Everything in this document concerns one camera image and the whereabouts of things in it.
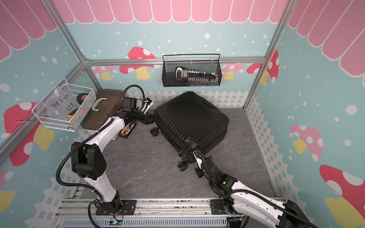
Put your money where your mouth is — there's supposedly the black hard-shell suitcase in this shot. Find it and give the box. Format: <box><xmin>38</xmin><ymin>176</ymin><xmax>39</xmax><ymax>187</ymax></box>
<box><xmin>150</xmin><ymin>91</ymin><xmax>230</xmax><ymax>172</ymax></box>

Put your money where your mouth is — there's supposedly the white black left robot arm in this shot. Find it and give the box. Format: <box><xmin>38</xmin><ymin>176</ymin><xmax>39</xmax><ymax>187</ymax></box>
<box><xmin>55</xmin><ymin>89</ymin><xmax>153</xmax><ymax>214</ymax></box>

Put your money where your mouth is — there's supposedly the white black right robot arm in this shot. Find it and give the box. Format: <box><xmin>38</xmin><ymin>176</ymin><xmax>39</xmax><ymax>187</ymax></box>
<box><xmin>193</xmin><ymin>150</ymin><xmax>316</xmax><ymax>228</ymax></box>

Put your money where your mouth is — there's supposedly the black parallel charging board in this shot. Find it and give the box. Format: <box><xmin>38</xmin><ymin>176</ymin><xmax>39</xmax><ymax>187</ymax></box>
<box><xmin>118</xmin><ymin>122</ymin><xmax>137</xmax><ymax>139</ymax></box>

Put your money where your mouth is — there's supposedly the white box with brown lid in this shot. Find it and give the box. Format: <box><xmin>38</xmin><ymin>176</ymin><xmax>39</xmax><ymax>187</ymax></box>
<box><xmin>81</xmin><ymin>89</ymin><xmax>123</xmax><ymax>135</ymax></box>

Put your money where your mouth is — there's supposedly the black tape roll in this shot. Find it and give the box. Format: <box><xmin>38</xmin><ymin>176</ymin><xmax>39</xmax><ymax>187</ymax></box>
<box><xmin>77</xmin><ymin>93</ymin><xmax>89</xmax><ymax>105</ymax></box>

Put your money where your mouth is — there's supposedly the yellow black tool in bin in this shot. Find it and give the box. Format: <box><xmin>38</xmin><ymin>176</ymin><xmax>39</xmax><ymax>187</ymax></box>
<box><xmin>67</xmin><ymin>109</ymin><xmax>78</xmax><ymax>117</ymax></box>

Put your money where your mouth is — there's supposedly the socket wrench set in basket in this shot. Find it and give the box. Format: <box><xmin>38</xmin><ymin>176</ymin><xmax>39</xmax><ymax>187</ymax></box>
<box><xmin>175</xmin><ymin>67</ymin><xmax>220</xmax><ymax>86</ymax></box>

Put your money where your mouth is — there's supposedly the clear plastic wall bin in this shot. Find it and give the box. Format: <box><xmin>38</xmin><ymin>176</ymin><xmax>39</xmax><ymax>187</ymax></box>
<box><xmin>31</xmin><ymin>78</ymin><xmax>97</xmax><ymax>132</ymax></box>

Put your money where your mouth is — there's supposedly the black wire mesh wall basket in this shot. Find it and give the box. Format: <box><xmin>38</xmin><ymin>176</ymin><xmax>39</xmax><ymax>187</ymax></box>
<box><xmin>162</xmin><ymin>54</ymin><xmax>222</xmax><ymax>87</ymax></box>

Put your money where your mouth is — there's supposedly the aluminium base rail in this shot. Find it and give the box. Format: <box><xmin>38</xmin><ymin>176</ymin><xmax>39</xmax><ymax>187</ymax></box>
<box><xmin>50</xmin><ymin>198</ymin><xmax>245</xmax><ymax>228</ymax></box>

